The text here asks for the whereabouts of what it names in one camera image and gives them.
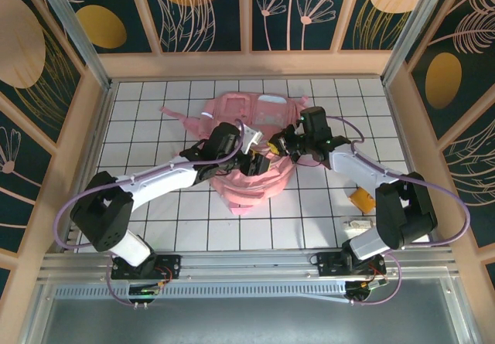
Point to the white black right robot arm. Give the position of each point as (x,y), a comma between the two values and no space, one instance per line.
(359,166)

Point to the small clear plastic box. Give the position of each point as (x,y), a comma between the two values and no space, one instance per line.
(357,224)

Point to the yellow snap wallet notebook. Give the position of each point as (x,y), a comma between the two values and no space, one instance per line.
(364,201)

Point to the aluminium side rail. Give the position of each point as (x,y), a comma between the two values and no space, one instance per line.
(414,147)
(89,166)

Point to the pink backpack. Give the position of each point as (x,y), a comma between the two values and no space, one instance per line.
(247,191)

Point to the grey metal panel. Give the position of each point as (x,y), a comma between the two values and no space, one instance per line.
(247,322)

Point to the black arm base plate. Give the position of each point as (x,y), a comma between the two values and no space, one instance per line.
(170,264)
(328,263)

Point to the aluminium mounting rail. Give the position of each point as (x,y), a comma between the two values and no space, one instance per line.
(247,261)

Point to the aluminium corner post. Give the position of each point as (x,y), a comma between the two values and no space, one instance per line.
(73,27)
(415,27)

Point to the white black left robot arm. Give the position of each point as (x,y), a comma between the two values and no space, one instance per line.
(162,179)

